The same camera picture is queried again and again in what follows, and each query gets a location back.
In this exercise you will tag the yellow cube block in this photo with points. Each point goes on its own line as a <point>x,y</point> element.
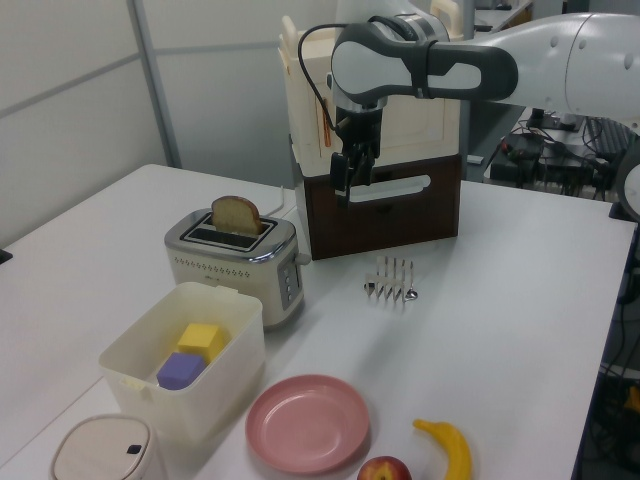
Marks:
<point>197,340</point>

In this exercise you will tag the small cream lidded bin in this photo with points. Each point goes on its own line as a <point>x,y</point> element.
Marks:
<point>100,450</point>

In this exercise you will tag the yellow banana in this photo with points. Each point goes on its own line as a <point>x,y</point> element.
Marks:
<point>457,450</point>

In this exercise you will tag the metal toast rack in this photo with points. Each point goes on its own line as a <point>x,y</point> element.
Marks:
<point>392,287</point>

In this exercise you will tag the black keyboard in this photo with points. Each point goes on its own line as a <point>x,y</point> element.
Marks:
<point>606,137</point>

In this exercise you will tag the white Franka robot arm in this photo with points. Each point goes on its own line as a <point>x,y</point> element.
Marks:
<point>450,65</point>

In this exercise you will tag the cream and chrome toaster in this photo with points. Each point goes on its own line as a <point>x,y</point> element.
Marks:
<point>225,270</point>

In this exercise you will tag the pink plastic plate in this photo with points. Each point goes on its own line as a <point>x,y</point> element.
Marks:
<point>307,422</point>

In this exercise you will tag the toasted bread slice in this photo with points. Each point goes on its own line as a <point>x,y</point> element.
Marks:
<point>234,215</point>

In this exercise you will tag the white plastic storage container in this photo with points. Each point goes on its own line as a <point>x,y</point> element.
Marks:
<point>210,395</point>

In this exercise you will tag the purple cube block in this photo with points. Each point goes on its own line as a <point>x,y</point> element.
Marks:
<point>179,371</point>

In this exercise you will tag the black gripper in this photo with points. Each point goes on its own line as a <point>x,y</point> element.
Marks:
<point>360,125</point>

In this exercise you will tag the red apple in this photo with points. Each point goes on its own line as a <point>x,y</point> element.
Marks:
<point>384,471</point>

